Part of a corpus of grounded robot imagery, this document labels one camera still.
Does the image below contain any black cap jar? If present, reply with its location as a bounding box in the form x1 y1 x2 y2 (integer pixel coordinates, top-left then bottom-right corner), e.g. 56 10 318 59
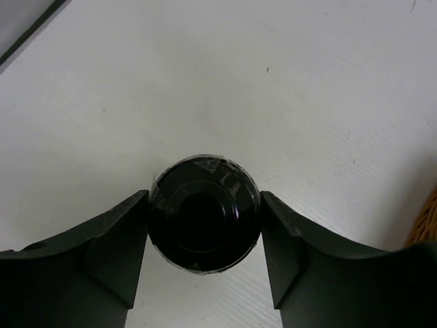
147 154 262 275

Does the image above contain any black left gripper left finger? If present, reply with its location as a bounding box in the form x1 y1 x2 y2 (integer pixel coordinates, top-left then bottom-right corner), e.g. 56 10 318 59
1 190 148 327

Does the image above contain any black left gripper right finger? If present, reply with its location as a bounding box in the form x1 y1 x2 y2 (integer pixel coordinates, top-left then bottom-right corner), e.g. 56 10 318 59
262 191 436 327

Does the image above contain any brown wicker divided basket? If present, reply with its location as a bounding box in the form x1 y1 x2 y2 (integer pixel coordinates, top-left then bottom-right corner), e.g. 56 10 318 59
404 188 437 248

